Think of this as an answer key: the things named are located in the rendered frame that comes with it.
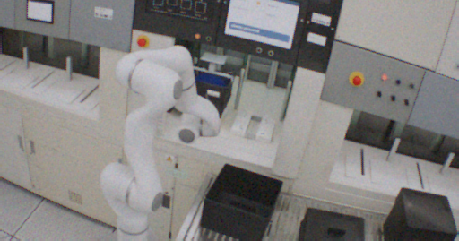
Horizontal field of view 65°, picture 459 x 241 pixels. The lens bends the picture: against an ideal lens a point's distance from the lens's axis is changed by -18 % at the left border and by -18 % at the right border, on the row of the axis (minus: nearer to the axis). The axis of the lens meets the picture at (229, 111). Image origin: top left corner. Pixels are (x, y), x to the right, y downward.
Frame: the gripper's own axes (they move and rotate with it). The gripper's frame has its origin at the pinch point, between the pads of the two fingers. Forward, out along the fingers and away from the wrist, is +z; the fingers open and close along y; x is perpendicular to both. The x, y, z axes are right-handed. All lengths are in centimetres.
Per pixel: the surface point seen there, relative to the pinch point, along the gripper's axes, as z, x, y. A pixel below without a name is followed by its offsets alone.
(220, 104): 27.0, -16.5, 7.7
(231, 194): -10.3, -41.9, 21.6
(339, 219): -27, -33, 71
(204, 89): 28.0, -10.3, -1.1
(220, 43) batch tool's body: 7.2, 23.3, 4.4
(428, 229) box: -45, -18, 108
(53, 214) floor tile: 14, -119, -93
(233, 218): -38, -31, 23
